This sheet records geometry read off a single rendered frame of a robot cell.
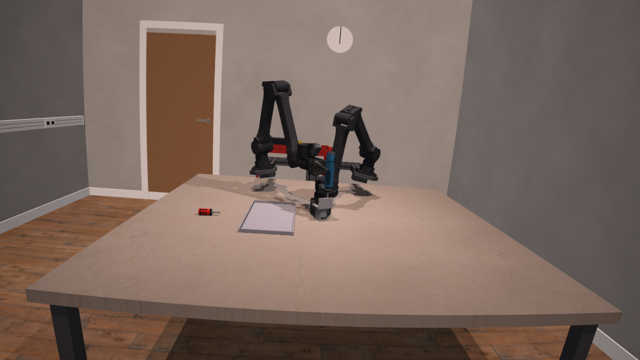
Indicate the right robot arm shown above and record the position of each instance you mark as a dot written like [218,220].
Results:
[298,155]

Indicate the dark blue electric screwdriver barrel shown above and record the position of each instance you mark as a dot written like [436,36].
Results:
[329,176]

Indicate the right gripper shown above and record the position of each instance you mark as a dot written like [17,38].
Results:
[316,167]

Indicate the red screwdriver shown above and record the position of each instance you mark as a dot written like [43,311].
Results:
[205,211]

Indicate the grey l-shaped bracket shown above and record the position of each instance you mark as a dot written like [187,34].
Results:
[324,203]

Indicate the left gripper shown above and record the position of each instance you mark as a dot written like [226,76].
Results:
[313,209]

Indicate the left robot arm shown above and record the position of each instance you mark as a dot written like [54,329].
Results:
[367,150]

